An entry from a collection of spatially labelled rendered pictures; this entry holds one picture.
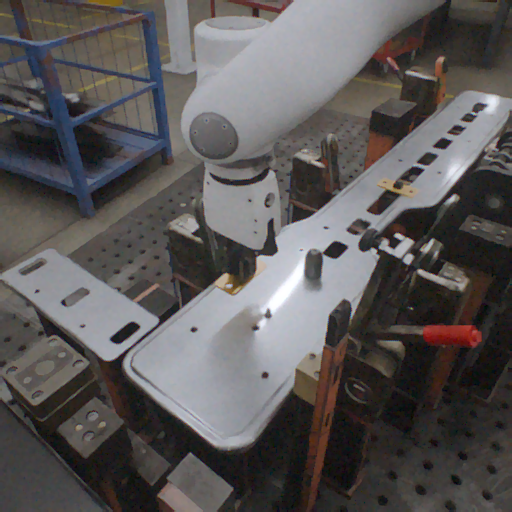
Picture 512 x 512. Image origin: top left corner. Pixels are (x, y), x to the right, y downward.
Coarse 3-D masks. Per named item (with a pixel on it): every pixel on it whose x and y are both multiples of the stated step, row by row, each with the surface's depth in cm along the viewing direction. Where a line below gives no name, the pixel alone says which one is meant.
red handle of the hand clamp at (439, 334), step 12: (432, 324) 50; (372, 336) 55; (384, 336) 54; (396, 336) 53; (408, 336) 51; (420, 336) 50; (432, 336) 49; (444, 336) 48; (456, 336) 47; (468, 336) 46; (480, 336) 47
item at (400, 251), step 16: (368, 240) 48; (384, 240) 48; (400, 240) 48; (384, 256) 46; (400, 256) 45; (384, 272) 47; (400, 272) 51; (368, 288) 50; (384, 288) 49; (368, 304) 51; (352, 320) 54; (368, 320) 53
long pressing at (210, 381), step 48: (480, 96) 138; (432, 144) 113; (480, 144) 112; (384, 192) 96; (432, 192) 95; (288, 240) 82; (336, 240) 83; (288, 288) 73; (336, 288) 73; (192, 336) 65; (240, 336) 65; (288, 336) 65; (144, 384) 59; (192, 384) 59; (240, 384) 59; (288, 384) 58; (192, 432) 54; (240, 432) 54
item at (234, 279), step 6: (258, 264) 69; (264, 264) 68; (234, 270) 66; (258, 270) 67; (228, 276) 66; (234, 276) 66; (252, 276) 66; (216, 282) 65; (222, 282) 65; (228, 282) 65; (234, 282) 65; (240, 282) 65; (246, 282) 65; (222, 288) 64; (228, 288) 64; (234, 288) 64; (240, 288) 64; (234, 294) 64
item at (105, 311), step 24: (24, 264) 77; (48, 264) 77; (72, 264) 77; (24, 288) 73; (48, 288) 73; (72, 288) 73; (96, 288) 73; (48, 312) 69; (72, 312) 69; (96, 312) 69; (120, 312) 69; (144, 312) 69; (72, 336) 65; (96, 336) 65
